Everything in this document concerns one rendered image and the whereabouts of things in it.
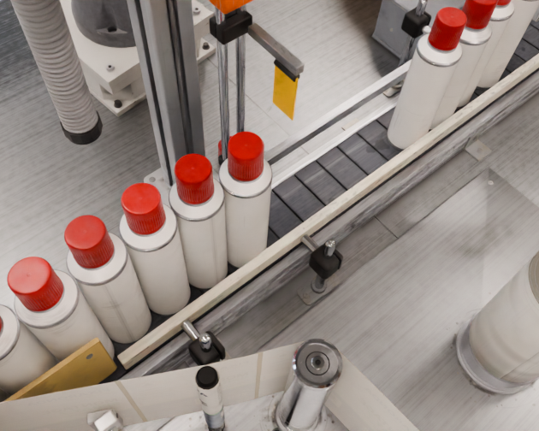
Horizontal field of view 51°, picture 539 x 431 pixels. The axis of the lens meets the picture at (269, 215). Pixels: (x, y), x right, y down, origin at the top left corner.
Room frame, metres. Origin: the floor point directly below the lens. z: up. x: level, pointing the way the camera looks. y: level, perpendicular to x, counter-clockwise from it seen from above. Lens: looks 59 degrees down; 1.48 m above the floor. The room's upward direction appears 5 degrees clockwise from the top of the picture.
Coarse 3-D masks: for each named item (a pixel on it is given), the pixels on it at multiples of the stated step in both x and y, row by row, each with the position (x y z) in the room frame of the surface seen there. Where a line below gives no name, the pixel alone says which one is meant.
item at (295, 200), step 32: (512, 64) 0.67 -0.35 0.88; (384, 128) 0.52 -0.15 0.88; (320, 160) 0.46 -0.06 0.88; (352, 160) 0.46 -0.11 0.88; (384, 160) 0.47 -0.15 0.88; (416, 160) 0.49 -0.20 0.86; (288, 192) 0.40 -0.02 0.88; (320, 192) 0.40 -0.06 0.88; (288, 224) 0.35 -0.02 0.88; (192, 288) 0.26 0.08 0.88; (160, 320) 0.22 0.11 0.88
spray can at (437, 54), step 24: (456, 24) 0.49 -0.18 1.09; (432, 48) 0.50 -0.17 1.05; (456, 48) 0.50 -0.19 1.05; (408, 72) 0.51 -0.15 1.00; (432, 72) 0.48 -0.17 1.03; (408, 96) 0.49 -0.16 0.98; (432, 96) 0.48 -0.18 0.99; (408, 120) 0.49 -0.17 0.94; (432, 120) 0.49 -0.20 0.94; (408, 144) 0.48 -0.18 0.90
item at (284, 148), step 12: (396, 72) 0.55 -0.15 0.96; (372, 84) 0.52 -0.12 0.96; (384, 84) 0.52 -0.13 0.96; (360, 96) 0.50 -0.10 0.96; (372, 96) 0.51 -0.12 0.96; (336, 108) 0.48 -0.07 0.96; (348, 108) 0.48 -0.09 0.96; (324, 120) 0.46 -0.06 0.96; (336, 120) 0.46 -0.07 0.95; (300, 132) 0.43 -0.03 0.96; (312, 132) 0.44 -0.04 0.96; (288, 144) 0.41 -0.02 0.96; (300, 144) 0.42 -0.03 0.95; (264, 156) 0.39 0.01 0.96; (276, 156) 0.40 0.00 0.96
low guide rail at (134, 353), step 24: (528, 72) 0.63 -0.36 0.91; (480, 96) 0.56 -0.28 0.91; (456, 120) 0.52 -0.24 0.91; (432, 144) 0.48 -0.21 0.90; (384, 168) 0.43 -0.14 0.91; (360, 192) 0.39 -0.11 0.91; (312, 216) 0.35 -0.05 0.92; (288, 240) 0.31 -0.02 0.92; (264, 264) 0.28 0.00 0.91; (216, 288) 0.25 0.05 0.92; (192, 312) 0.22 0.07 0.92; (168, 336) 0.19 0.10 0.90; (120, 360) 0.16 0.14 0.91
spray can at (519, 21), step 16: (512, 0) 0.62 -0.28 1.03; (528, 0) 0.61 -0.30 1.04; (512, 16) 0.61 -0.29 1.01; (528, 16) 0.61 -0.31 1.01; (512, 32) 0.61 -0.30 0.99; (496, 48) 0.61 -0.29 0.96; (512, 48) 0.61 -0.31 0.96; (496, 64) 0.61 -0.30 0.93; (480, 80) 0.61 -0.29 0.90; (496, 80) 0.62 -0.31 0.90
